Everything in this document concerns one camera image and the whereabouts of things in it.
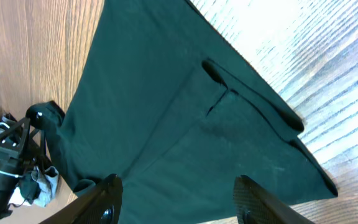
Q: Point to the black t-shirt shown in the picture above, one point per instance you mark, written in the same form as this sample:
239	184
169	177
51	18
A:
170	107

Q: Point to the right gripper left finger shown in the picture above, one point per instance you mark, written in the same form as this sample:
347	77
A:
102	204

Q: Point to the grey folded garment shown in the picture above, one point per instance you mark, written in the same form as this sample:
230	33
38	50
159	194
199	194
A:
39	184

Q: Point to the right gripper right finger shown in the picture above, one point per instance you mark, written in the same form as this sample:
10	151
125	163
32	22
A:
255	205

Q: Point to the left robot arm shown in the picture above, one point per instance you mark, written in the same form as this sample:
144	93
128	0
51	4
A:
7	185

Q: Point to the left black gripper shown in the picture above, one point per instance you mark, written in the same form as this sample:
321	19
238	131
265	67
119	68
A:
18	154

